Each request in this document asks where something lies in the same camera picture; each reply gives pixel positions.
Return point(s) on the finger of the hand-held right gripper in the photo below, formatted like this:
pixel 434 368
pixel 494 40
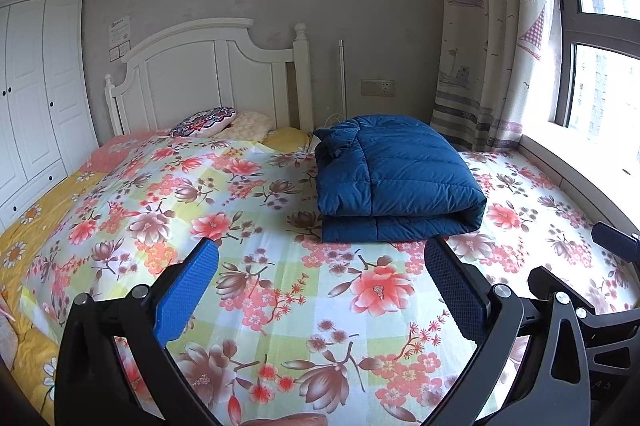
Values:
pixel 615 238
pixel 555 283

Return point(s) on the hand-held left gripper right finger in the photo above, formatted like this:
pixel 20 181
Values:
pixel 455 291

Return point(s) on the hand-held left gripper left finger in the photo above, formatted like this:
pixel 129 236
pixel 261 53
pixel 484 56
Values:
pixel 190 291

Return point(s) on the blue quilted jacket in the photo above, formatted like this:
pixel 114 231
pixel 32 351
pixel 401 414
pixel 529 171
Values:
pixel 400 176

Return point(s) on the floral blanket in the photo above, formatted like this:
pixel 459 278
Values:
pixel 280 256

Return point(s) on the pink floral pillow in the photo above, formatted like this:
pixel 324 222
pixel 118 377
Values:
pixel 115 150

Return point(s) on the purple patterned cushion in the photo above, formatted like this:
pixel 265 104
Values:
pixel 202 121

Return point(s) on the yellow bedsheet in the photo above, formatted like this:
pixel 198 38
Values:
pixel 30 226

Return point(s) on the cream pillow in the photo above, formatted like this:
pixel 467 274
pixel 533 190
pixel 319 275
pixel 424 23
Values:
pixel 247 124

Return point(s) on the dark framed window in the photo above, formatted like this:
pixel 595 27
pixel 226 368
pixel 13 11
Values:
pixel 595 25

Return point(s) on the white bed headboard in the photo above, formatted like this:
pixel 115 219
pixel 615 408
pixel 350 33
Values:
pixel 190 75

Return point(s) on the white wardrobe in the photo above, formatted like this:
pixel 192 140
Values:
pixel 30 105

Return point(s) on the sailboat print curtain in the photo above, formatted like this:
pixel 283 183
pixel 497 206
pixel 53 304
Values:
pixel 480 30

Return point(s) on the wall socket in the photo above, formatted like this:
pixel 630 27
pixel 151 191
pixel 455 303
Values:
pixel 378 87

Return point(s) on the red-edged wall card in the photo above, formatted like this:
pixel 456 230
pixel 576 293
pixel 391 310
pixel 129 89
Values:
pixel 119 54

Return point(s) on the white paper wall notice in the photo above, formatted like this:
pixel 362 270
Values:
pixel 120 31

